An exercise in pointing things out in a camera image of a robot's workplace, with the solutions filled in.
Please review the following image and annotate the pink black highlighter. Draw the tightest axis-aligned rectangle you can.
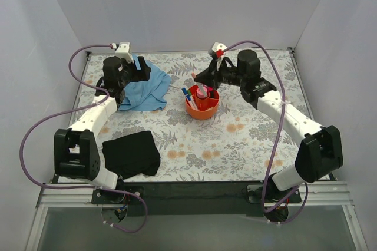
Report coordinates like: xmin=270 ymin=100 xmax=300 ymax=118
xmin=207 ymin=87 xmax=215 ymax=98

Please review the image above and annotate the pink glue bottle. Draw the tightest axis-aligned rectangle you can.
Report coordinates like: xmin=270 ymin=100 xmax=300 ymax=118
xmin=196 ymin=88 xmax=208 ymax=99

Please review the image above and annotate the blue cap marker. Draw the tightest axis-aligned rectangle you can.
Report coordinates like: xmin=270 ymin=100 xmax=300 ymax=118
xmin=182 ymin=88 xmax=195 ymax=109

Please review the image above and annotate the green cap marker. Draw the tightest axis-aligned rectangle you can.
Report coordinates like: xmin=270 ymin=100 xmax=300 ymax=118
xmin=187 ymin=89 xmax=194 ymax=102

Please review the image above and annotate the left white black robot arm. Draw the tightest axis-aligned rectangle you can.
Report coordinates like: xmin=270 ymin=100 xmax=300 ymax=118
xmin=54 ymin=56 xmax=151 ymax=204

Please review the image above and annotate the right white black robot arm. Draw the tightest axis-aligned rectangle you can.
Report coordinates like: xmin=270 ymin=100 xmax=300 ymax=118
xmin=194 ymin=49 xmax=343 ymax=203

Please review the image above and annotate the blue cloth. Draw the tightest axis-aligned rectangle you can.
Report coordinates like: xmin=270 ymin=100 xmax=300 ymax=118
xmin=118 ymin=61 xmax=171 ymax=111

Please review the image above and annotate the orange round organizer container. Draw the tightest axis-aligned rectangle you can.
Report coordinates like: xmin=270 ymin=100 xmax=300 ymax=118
xmin=185 ymin=85 xmax=220 ymax=120

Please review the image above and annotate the black cloth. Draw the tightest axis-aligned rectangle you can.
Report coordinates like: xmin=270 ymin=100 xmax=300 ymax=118
xmin=102 ymin=131 xmax=161 ymax=179

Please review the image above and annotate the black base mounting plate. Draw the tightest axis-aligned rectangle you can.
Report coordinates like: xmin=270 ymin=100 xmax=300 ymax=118
xmin=91 ymin=180 xmax=304 ymax=218

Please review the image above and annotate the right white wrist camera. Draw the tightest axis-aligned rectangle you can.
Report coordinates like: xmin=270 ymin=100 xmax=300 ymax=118
xmin=209 ymin=42 xmax=227 ymax=70

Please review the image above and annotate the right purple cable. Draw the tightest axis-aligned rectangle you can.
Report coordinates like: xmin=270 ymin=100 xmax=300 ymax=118
xmin=220 ymin=40 xmax=309 ymax=224

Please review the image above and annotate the purple cable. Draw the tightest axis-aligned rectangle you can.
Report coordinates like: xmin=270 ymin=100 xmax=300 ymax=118
xmin=220 ymin=40 xmax=309 ymax=224
xmin=19 ymin=44 xmax=148 ymax=233

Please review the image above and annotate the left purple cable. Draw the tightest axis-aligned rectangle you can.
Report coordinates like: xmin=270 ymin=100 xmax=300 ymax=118
xmin=19 ymin=44 xmax=148 ymax=233

